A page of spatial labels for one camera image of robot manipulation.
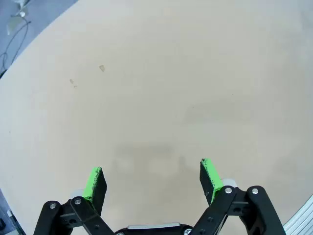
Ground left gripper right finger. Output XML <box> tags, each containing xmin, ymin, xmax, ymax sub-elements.
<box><xmin>192</xmin><ymin>158</ymin><xmax>286</xmax><ymax>235</ymax></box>

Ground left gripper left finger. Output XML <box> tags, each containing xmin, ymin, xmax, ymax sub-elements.
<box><xmin>33</xmin><ymin>167</ymin><xmax>115</xmax><ymax>235</ymax></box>

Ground aluminium table edge rail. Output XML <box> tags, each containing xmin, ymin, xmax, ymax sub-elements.
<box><xmin>282</xmin><ymin>194</ymin><xmax>313</xmax><ymax>235</ymax></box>

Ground black looping floor cable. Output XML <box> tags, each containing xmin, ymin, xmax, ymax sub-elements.
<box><xmin>0</xmin><ymin>21</ymin><xmax>32</xmax><ymax>78</ymax></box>

